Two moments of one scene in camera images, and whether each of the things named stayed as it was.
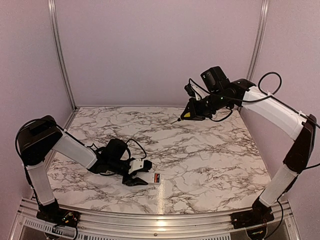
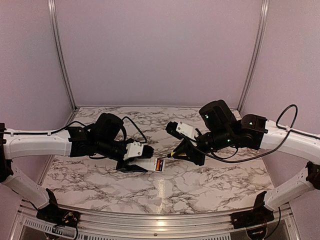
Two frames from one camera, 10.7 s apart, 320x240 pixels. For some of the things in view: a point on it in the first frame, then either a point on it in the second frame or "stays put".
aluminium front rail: x=284 y=224 stays put
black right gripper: x=196 y=116 -> x=194 y=156
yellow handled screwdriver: x=186 y=115 -> x=170 y=155
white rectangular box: x=149 y=177 -> x=151 y=164
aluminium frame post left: x=52 y=11 stays put
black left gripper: x=130 y=181 -> x=124 y=167
